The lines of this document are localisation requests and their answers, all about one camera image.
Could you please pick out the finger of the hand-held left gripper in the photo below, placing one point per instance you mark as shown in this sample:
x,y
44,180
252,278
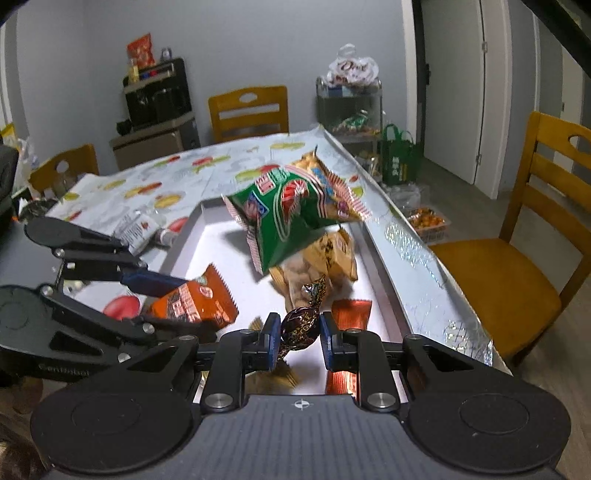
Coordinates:
x,y
138,325
152,279

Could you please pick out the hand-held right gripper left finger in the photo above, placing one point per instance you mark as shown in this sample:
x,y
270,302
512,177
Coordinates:
x,y
274,334

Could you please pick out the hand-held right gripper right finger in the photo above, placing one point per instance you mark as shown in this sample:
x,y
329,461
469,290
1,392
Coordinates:
x,y
325,341

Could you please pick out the dark foil chocolate candy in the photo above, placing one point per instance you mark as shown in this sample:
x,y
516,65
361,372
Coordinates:
x,y
300,325

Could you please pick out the long red-orange foil packet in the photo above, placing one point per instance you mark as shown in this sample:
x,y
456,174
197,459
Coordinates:
x,y
351,314

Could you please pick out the squeeze tube with white cap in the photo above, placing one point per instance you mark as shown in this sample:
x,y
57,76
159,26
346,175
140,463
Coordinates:
x,y
166,237

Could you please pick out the small gold packet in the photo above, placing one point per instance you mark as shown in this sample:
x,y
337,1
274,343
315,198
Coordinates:
x,y
284,378

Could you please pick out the orange snack packet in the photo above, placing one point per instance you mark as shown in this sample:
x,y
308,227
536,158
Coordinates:
x,y
194,297

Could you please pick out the white sachet packet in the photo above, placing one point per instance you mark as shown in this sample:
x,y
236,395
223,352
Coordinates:
x,y
136,229

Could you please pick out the white cardboard box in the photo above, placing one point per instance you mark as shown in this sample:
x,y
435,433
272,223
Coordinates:
x,y
217,249

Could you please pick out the clear peanut bag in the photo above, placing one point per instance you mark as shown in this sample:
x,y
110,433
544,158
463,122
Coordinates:
x,y
332,258

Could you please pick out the green shrimp cracker bag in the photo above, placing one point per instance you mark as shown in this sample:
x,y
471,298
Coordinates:
x,y
277,217

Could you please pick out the person's left hand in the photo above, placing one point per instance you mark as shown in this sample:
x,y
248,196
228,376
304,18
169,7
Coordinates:
x,y
23,397

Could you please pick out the wooden chair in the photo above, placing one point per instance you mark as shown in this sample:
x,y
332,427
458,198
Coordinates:
x,y
521,258
64,166
249,113

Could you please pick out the clear food container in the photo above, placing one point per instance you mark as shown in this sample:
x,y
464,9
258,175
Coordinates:
x,y
427,222

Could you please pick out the clear plastic bag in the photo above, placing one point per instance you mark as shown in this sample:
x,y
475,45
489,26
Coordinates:
x,y
406,196

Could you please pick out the black countertop appliance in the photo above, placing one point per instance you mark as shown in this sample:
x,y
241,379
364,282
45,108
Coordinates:
x,y
157,99

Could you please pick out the yellow bag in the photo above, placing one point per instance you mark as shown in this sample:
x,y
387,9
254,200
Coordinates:
x,y
7,133

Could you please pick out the green tote bag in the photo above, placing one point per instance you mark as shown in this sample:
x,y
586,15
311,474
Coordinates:
x,y
397,154

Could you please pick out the green foil packet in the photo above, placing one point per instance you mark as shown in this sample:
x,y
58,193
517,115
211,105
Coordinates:
x,y
355,123

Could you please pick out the small dark bottle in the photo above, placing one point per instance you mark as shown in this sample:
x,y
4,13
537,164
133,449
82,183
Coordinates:
x,y
165,52

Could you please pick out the red snack bag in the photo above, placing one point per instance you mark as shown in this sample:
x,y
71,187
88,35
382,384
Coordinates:
x,y
141,50

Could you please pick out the metal storage rack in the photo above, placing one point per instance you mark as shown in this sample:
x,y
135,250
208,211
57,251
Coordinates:
x,y
351,104

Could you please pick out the white plastic bag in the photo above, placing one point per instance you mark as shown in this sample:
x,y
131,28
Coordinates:
x,y
353,69

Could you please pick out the white door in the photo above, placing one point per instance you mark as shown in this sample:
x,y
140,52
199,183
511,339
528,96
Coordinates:
x,y
455,92
512,92

